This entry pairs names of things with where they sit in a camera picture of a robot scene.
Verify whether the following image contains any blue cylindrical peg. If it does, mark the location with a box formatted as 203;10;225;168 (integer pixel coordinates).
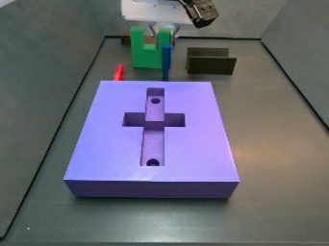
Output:
162;44;172;81

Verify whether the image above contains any red cylindrical peg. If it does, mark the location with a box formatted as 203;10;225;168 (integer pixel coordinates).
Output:
114;64;123;81

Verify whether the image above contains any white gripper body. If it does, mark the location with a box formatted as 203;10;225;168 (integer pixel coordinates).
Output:
120;0;191;24

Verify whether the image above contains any purple board with cross slot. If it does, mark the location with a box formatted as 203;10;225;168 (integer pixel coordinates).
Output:
64;81;239;198

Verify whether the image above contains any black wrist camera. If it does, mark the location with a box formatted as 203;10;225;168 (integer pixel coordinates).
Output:
180;0;218;29

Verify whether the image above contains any black angled bracket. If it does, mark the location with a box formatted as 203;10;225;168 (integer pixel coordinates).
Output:
186;47;237;75

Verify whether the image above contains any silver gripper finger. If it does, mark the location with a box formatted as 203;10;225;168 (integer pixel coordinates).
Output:
148;22;156;36
172;23;180;38

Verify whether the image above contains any green U-shaped block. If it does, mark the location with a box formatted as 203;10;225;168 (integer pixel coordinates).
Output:
130;27;172;69

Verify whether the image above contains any brown wooden T-shaped block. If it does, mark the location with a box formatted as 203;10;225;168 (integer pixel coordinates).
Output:
119;32;178;46

